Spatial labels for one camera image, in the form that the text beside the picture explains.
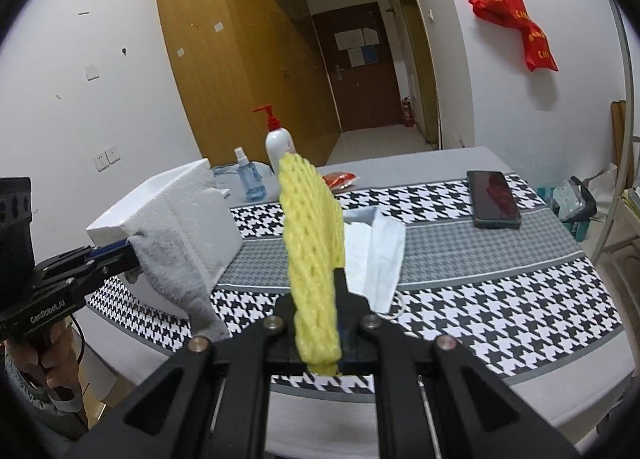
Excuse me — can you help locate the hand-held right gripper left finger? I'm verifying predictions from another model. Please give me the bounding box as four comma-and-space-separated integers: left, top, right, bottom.
65, 291, 301, 459

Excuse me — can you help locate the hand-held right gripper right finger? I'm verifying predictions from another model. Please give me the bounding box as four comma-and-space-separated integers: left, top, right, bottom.
332, 266, 583, 459

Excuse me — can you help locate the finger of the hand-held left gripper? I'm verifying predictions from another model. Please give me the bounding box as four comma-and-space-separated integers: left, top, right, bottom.
37, 238, 136, 276
65, 251, 143, 295

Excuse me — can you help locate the grey sock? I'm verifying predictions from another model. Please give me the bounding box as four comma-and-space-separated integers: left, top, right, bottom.
127, 224, 231, 340

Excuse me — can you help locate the yellow foam fruit net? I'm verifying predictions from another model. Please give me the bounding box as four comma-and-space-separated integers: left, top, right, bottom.
277, 153, 347, 376

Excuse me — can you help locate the white foam box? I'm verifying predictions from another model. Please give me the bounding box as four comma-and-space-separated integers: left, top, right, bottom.
86, 157, 246, 320

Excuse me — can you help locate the person's left hand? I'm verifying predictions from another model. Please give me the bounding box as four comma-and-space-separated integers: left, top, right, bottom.
15, 323, 84, 401

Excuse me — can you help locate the white face mask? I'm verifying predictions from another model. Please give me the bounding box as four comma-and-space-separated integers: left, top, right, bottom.
367, 216, 407, 321

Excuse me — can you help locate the red snack packet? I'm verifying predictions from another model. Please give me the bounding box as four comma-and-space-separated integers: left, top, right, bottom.
322, 171, 358, 194

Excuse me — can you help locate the blue spray bottle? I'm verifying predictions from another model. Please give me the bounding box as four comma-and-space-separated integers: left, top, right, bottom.
233, 146, 266, 202

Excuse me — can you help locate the white red pump bottle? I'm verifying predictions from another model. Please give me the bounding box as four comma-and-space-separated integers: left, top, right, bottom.
252, 105, 295, 177

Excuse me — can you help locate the black smartphone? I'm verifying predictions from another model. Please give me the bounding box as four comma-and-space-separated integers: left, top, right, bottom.
466, 170, 522, 230

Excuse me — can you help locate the dark brown door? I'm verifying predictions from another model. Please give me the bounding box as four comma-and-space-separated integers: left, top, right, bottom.
312, 1, 408, 132

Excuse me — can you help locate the wooden wardrobe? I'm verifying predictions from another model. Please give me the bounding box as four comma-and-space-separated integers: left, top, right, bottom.
151, 0, 341, 167

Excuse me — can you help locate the wooden side door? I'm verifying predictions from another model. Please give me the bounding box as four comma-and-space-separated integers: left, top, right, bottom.
392, 0, 441, 150

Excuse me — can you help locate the large white paper sheet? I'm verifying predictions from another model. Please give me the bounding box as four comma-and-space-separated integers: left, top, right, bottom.
334, 31, 364, 51

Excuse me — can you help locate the white plastic bag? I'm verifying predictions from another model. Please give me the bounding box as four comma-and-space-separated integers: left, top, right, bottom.
585, 164, 621, 194

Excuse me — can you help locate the brown wooden board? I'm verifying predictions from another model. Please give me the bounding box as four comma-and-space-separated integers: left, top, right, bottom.
611, 100, 628, 190

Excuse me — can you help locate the metal bunk bed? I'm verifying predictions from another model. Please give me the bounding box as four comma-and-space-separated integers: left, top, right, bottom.
592, 0, 640, 265

